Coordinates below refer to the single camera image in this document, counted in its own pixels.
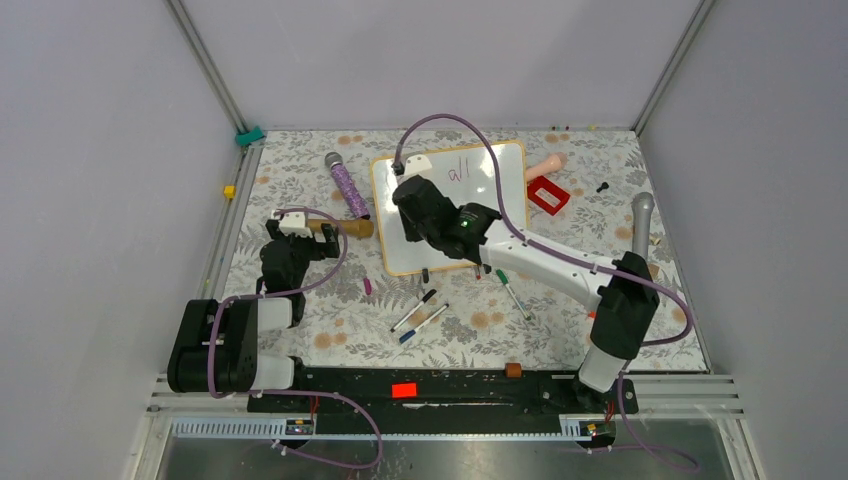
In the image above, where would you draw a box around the blue cap whiteboard marker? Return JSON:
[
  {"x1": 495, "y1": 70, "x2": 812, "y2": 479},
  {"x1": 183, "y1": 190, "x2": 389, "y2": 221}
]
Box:
[{"x1": 399, "y1": 303, "x2": 450, "y2": 344}]

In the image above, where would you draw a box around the red label sticker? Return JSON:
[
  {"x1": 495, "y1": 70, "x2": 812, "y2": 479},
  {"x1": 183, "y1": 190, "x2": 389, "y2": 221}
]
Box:
[{"x1": 390, "y1": 382, "x2": 418, "y2": 399}]

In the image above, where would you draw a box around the orange brown cylinder block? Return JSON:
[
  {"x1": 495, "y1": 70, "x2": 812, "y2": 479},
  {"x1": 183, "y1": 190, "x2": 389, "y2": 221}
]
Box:
[{"x1": 504, "y1": 362, "x2": 523, "y2": 379}]

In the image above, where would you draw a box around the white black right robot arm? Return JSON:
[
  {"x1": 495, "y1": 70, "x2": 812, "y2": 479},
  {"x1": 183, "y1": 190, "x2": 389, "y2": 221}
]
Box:
[{"x1": 392, "y1": 175, "x2": 660, "y2": 412}]

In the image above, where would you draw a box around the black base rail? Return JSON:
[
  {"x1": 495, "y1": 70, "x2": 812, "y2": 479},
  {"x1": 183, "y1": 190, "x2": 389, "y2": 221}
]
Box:
[{"x1": 247, "y1": 366, "x2": 639, "y2": 430}]

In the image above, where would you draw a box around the red plastic tray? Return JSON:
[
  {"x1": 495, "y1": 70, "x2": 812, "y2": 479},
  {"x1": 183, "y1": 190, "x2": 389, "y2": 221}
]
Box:
[{"x1": 527, "y1": 176, "x2": 571, "y2": 216}]

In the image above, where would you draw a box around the white cable duct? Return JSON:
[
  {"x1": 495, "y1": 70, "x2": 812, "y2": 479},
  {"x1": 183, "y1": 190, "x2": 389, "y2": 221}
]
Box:
[{"x1": 172, "y1": 415, "x2": 615, "y2": 442}]

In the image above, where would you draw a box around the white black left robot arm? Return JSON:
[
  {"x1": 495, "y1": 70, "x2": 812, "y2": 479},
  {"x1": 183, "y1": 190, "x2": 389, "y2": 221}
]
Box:
[{"x1": 167, "y1": 213, "x2": 342, "y2": 411}]

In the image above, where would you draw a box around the wooden rolling pin handle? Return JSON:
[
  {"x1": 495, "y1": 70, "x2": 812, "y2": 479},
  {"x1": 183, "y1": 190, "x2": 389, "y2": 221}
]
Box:
[{"x1": 307, "y1": 218, "x2": 375, "y2": 239}]

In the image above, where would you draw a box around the teal corner clamp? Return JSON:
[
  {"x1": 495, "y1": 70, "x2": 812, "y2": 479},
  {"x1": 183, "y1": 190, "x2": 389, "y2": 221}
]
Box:
[{"x1": 235, "y1": 126, "x2": 265, "y2": 147}]

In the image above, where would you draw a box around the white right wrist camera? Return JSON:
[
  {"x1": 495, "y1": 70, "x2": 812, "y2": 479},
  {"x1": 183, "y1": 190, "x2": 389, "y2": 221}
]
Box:
[{"x1": 403, "y1": 154, "x2": 433, "y2": 178}]

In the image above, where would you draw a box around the floral table mat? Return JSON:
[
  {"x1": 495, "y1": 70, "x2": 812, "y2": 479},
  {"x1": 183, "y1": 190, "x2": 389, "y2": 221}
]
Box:
[{"x1": 203, "y1": 128, "x2": 713, "y2": 374}]

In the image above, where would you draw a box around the green cap marker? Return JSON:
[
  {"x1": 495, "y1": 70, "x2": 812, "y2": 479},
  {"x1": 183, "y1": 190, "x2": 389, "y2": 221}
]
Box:
[{"x1": 495, "y1": 269, "x2": 532, "y2": 320}]

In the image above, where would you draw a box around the silver microphone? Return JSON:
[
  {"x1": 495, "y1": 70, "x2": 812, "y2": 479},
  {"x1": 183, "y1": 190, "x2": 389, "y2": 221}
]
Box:
[{"x1": 631, "y1": 192, "x2": 655, "y2": 260}]

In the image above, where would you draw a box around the purple glitter microphone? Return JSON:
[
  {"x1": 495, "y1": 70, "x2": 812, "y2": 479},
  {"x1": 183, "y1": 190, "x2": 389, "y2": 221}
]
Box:
[{"x1": 324, "y1": 152, "x2": 370, "y2": 220}]

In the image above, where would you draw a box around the black cap whiteboard marker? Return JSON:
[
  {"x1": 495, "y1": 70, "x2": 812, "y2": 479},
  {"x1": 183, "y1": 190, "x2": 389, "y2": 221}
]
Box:
[{"x1": 390, "y1": 289, "x2": 437, "y2": 333}]

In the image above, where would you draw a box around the yellow framed whiteboard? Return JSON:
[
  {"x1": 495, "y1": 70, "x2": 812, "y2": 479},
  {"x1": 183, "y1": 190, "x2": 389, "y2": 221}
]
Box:
[{"x1": 370, "y1": 140, "x2": 529, "y2": 277}]

